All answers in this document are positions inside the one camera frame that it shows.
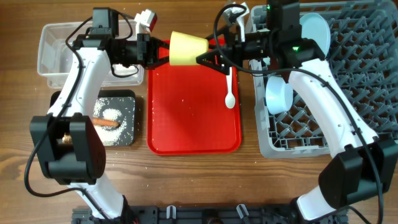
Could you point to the light blue plate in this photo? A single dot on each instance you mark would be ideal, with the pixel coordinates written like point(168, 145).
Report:
point(315, 27)

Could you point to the white plastic spoon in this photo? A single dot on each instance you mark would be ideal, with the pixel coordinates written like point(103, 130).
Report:
point(229, 98)

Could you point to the brown food lump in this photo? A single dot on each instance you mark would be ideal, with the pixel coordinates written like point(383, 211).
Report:
point(66, 139)

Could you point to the grey dishwasher rack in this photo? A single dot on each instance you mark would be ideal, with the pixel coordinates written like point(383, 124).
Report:
point(363, 60)

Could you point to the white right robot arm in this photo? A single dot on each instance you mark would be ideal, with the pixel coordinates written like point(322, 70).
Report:
point(362, 165)

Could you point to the red plastic tray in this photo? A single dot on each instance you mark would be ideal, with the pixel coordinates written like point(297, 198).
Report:
point(186, 112)

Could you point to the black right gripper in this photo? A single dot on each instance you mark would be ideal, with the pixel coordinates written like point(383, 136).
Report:
point(234, 52)

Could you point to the orange carrot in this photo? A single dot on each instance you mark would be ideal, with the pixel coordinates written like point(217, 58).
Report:
point(105, 122)

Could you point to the yellow plastic cup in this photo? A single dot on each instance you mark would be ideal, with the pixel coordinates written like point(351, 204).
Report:
point(184, 49)

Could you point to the light blue rice bowl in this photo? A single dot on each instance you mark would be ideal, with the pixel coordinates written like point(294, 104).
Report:
point(279, 95)

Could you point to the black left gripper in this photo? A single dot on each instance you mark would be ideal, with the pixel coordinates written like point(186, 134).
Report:
point(148, 50)

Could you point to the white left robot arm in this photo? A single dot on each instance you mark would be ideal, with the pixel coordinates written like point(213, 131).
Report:
point(81, 170)

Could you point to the black tray bin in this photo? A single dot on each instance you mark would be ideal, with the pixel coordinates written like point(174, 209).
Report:
point(75, 117)

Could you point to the white rice pile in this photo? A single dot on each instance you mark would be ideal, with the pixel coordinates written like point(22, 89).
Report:
point(115, 120)

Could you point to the clear plastic bin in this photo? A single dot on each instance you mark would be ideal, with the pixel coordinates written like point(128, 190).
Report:
point(55, 59)

